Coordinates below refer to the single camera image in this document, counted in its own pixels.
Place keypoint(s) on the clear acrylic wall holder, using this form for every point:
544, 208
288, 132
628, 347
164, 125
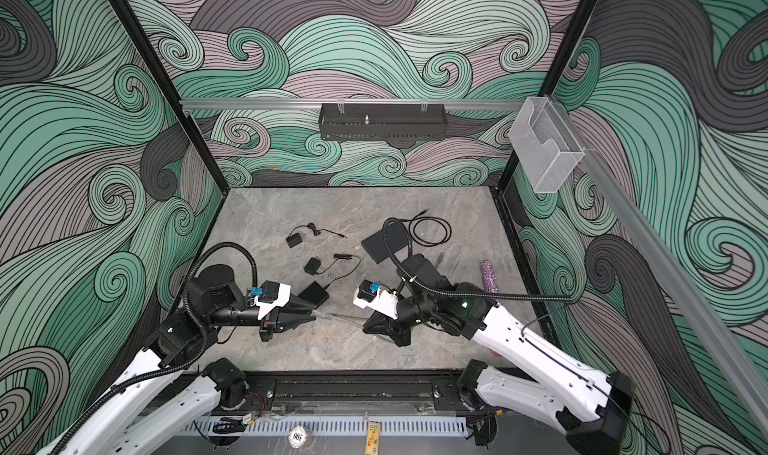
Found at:
545, 140

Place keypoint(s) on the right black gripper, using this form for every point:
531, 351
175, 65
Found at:
390, 326

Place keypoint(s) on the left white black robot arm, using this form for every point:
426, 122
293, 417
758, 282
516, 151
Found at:
220, 290

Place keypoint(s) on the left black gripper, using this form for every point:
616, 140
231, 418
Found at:
282, 323

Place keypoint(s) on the dark grey box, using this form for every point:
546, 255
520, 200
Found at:
395, 238

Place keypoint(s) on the yellow label tag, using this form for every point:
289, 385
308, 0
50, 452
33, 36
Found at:
372, 438

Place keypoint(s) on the glitter purple microphone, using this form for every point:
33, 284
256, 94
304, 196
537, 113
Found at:
489, 277

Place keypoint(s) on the black perforated wall tray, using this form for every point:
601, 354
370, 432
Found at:
382, 122

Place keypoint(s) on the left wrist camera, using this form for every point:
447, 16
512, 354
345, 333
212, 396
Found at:
268, 296

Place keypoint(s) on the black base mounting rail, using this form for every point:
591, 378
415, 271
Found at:
435, 389

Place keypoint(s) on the round white sticker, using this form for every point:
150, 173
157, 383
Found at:
298, 437

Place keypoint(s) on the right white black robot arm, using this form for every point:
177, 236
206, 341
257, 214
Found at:
589, 407

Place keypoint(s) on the black network switch box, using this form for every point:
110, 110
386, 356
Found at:
314, 294

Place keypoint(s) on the white slotted cable duct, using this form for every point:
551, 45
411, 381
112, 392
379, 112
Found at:
350, 426

